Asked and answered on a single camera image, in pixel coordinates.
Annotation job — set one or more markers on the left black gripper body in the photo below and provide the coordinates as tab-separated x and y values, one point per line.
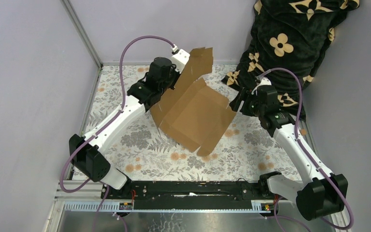
169	83

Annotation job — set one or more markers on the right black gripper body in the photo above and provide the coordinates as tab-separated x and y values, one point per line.
250	106

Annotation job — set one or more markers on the brown cardboard box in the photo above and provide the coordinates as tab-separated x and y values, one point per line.
193	114

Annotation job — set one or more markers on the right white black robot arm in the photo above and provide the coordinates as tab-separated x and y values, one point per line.
320	192

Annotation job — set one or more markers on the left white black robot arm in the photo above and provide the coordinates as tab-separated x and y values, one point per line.
87	151

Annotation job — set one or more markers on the black floral blanket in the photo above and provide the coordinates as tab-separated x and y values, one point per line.
290	38

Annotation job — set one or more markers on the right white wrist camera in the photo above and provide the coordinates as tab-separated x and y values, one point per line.
264	81

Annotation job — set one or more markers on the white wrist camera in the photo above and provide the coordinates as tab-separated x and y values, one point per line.
180	58
264	81

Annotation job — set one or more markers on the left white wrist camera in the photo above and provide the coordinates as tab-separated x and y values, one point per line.
180	58

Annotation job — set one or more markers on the aluminium corner post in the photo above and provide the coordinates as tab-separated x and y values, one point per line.
71	12

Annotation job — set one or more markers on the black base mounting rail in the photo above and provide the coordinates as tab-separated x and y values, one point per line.
223	196

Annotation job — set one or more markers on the aluminium frame rail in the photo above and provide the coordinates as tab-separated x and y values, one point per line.
86	197

